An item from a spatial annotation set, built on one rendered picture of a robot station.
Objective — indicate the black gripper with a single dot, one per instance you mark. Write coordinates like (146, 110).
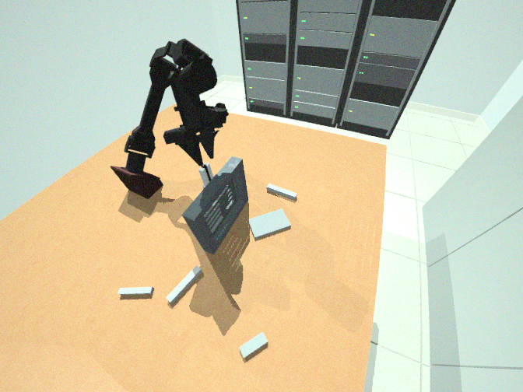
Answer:
(186, 135)

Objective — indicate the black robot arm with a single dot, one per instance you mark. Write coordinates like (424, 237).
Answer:
(197, 77)

